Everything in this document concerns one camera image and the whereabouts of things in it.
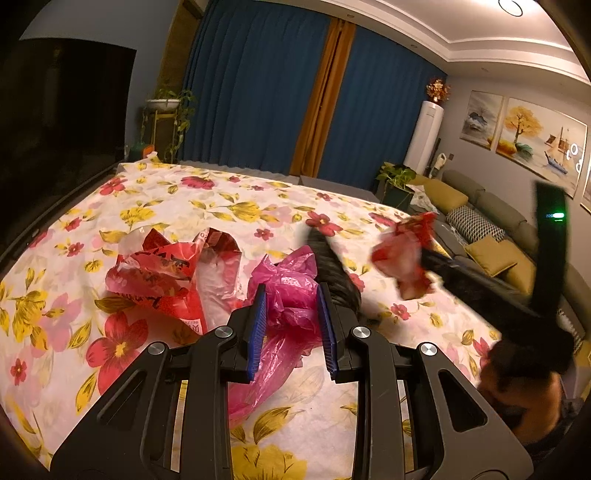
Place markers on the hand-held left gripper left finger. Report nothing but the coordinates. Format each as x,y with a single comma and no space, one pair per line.
256,332

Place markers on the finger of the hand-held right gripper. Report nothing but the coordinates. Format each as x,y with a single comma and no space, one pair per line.
475,284

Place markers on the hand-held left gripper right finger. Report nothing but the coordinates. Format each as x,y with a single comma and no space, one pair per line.
328,332

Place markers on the pink plastic bag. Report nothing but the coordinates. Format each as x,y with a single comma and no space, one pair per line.
286,286

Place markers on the red white plastic wrapper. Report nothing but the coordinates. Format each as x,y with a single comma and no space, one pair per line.
397,258

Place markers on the person's right hand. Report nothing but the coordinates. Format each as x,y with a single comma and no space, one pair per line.
535,406

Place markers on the small yellow cushion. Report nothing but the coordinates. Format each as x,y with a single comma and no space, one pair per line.
491,256

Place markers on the black white patterned cushion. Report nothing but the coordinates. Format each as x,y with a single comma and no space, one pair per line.
475,224

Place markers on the grey sofa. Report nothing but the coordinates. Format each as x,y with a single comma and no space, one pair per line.
496,205

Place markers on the large yellow cushion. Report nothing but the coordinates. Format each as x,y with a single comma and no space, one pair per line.
443,194

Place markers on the white crumpled bag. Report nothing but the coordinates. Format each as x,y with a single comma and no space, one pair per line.
422,201

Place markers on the red plastic bag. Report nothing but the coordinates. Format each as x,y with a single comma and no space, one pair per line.
157,277

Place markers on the white plastic jug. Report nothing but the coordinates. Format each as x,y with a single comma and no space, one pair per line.
439,165

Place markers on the potted plant in dark pot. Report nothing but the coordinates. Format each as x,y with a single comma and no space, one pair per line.
395,180

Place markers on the white standing air conditioner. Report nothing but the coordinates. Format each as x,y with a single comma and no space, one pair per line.
424,138

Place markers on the gold red flower ornament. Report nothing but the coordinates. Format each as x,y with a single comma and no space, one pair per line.
437,90

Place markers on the floral tablecloth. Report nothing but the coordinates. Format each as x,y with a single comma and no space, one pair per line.
92,221

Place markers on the blue curtain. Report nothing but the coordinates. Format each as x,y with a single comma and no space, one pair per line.
249,83
378,106

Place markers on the small orange box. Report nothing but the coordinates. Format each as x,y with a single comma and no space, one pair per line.
148,152

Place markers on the green jar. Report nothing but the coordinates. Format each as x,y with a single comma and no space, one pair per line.
135,151

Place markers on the gold plant stand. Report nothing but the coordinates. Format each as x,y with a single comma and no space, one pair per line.
162,134

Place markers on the trailing plant in white bowl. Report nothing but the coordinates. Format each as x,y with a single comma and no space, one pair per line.
182,108

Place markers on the orange curtain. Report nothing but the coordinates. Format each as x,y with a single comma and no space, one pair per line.
323,92

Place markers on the round ceiling light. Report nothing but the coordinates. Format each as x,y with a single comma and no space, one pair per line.
510,7

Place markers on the black flat television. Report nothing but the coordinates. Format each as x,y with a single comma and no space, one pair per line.
55,138

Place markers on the brown curtain panel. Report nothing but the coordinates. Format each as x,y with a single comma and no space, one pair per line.
182,46

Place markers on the yellow tree wall painting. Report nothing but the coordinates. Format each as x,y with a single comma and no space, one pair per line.
535,138

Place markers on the grey mountain wall painting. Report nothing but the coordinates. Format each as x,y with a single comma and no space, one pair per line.
480,120

